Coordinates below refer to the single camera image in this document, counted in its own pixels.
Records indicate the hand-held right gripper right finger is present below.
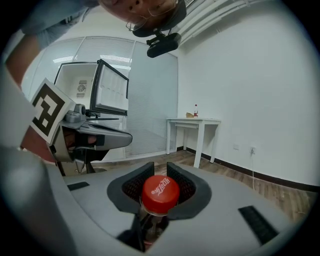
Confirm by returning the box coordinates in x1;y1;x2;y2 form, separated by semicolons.
149;161;302;256

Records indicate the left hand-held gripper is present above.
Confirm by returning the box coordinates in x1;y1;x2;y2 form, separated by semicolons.
29;77;133;163

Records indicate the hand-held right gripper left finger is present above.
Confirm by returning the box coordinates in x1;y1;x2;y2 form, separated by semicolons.
46;161;155;256

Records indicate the black mini fridge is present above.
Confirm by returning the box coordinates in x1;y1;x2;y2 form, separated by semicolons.
53;59;130;117

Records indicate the cola bottle with red cap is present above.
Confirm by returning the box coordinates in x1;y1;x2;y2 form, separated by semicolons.
134;175;181;253

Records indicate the person's left forearm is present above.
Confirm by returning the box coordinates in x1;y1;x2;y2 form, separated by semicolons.
4;32;57;163

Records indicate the person's left hand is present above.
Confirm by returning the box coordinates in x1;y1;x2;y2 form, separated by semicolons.
63;129;97;151

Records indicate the small white table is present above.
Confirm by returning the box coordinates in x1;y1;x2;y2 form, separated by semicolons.
166;117;222;168

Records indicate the person's light grey shirt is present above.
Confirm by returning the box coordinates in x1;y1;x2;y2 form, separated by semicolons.
21;0;101;48

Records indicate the person's head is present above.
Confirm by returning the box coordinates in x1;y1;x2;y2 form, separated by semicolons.
98;0;180;32

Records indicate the white wall cable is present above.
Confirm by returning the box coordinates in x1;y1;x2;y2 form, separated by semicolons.
249;146;257;191

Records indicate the black head-mounted camera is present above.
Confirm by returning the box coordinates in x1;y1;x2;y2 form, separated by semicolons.
131;0;188;59

